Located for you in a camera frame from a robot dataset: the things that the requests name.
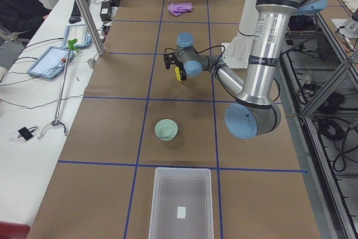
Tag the seated person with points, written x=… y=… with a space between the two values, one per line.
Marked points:
x=25 y=16

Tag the black computer mouse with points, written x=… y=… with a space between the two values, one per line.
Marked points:
x=74 y=19

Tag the near teach pendant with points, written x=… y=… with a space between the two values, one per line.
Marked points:
x=50 y=63

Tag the green bowl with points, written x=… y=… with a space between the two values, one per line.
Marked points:
x=166 y=129

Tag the aluminium frame post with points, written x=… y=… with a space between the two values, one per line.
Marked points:
x=86 y=14

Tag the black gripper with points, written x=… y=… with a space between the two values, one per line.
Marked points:
x=179 y=67

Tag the teach pendant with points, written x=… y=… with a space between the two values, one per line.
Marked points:
x=50 y=63
x=79 y=32

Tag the far teach pendant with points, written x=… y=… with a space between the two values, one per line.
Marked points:
x=79 y=32

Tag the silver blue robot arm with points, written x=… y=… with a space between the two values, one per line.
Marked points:
x=253 y=112

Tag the reacher grabber tool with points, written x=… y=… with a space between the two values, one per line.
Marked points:
x=56 y=123

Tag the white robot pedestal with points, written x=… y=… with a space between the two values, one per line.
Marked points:
x=238 y=50

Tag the yellow plastic cup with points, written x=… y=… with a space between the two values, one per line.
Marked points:
x=180 y=74

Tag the purple cloth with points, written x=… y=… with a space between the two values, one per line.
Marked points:
x=177 y=9

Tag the clear plastic bin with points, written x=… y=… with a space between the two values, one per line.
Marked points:
x=182 y=204

